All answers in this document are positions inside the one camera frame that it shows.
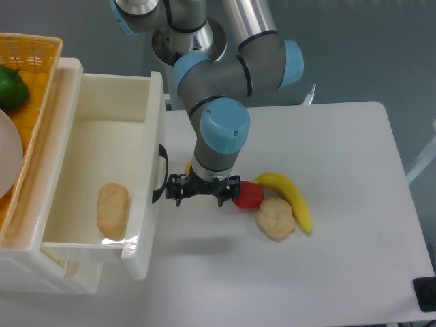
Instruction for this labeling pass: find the white plate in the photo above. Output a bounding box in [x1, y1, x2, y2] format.
[0, 111, 23, 197]

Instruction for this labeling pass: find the black device at edge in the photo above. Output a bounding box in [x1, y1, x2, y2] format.
[412, 277, 436, 312]

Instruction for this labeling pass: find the yellow woven basket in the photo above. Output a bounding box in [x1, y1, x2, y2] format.
[1, 33, 63, 237]

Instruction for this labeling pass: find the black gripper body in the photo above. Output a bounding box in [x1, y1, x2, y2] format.
[181, 167, 232, 198]

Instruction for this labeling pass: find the black drawer handle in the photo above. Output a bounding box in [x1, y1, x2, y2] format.
[152, 144, 169, 204]

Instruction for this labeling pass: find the yellow bell pepper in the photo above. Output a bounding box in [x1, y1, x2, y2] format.
[185, 161, 191, 176]

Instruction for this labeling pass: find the round bread bun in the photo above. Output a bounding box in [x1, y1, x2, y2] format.
[255, 197, 295, 240]

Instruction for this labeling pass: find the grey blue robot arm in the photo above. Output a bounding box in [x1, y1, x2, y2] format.
[110, 1, 304, 204]

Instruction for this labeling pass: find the yellow banana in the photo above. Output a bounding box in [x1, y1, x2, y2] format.
[252, 172, 313, 234]

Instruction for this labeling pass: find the red bell pepper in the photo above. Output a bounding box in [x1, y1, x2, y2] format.
[233, 181, 264, 209]

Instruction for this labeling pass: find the long bread roll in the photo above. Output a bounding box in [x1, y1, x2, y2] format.
[97, 182, 129, 240]

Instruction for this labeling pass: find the white drawer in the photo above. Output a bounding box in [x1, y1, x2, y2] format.
[42, 72, 165, 280]

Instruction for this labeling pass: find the white drawer cabinet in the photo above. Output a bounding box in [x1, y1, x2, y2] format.
[1, 58, 102, 294]

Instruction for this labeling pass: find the green bell pepper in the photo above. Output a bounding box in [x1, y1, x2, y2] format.
[1, 65, 29, 113]

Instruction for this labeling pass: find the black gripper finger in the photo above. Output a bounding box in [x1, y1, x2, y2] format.
[166, 174, 187, 206]
[216, 175, 241, 207]

